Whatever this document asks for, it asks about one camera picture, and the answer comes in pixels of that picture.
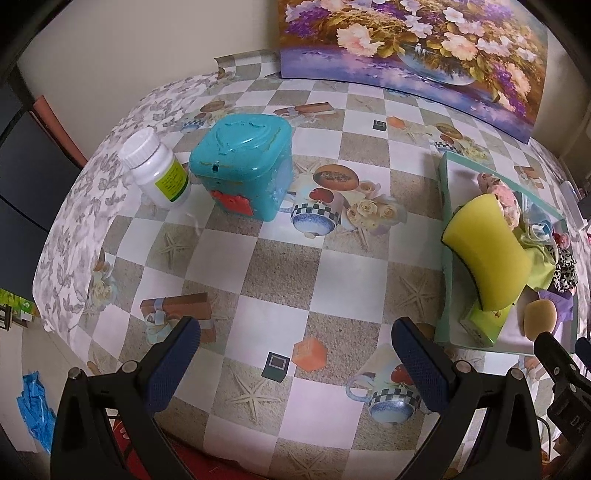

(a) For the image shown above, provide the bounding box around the flower painting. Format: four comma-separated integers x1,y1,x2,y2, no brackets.
277,0,548,145

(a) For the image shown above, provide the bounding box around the teal plastic box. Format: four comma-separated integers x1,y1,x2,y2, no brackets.
189,113,294,223

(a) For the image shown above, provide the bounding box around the grey floral tablecloth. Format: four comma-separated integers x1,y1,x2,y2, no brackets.
33,71,241,342

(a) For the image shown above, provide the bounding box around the green tissue packet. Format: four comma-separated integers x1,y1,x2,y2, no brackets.
459,302,513,348

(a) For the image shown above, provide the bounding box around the red printed mat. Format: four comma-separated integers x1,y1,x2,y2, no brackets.
108,411,241,480

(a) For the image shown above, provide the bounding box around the green cloth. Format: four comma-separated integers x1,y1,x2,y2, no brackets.
515,231,559,291

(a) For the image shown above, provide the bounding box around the blue glove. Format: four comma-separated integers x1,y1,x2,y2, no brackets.
17,371,58,455

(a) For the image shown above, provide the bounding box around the checkered printed tablecloth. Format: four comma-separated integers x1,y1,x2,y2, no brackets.
76,48,573,480

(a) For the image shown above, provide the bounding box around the white pill bottle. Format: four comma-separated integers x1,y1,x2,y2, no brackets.
121,128,192,209

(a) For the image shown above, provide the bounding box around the dark cabinet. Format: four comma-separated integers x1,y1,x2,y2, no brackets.
0,78,88,301

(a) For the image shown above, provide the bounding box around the pink cloth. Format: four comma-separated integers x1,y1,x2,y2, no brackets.
476,172,522,229

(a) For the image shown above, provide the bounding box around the yellow sponge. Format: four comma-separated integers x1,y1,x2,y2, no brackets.
442,194,532,311

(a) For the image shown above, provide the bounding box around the purple packet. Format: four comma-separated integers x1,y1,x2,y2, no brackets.
538,288,575,324

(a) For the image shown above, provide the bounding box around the white tray with teal rim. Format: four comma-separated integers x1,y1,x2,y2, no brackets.
434,151,578,355

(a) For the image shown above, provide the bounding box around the tan round puff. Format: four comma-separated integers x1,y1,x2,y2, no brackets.
522,299,558,342

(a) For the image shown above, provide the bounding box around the reddish brown board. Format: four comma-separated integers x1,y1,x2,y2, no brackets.
32,95,88,169

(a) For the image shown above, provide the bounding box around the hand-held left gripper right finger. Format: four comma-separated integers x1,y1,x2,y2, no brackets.
392,317,541,480

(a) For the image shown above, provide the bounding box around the leopard print scrunchie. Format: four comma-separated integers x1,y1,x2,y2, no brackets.
551,247,579,292

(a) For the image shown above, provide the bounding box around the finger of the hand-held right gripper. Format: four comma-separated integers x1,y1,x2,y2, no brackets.
533,330,585,394

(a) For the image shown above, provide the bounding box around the green printed carton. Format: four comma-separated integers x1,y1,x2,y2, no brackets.
0,288,38,324

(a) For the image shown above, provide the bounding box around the white power strip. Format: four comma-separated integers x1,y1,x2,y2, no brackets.
561,181,583,217

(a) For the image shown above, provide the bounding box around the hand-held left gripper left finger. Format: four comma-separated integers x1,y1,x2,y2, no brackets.
52,316,201,480

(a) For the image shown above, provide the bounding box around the blue face mask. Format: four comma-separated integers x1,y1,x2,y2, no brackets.
519,203,555,243

